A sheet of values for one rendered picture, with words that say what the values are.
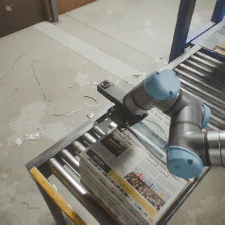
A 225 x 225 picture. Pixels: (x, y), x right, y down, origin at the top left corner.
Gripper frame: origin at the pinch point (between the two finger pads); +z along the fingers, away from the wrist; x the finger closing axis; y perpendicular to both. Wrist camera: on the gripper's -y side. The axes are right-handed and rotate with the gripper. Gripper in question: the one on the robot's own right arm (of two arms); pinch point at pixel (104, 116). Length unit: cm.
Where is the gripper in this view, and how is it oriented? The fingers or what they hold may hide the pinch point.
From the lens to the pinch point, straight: 84.5
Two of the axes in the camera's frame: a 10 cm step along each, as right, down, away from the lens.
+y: 5.7, 8.2, 0.0
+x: 7.1, -5.0, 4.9
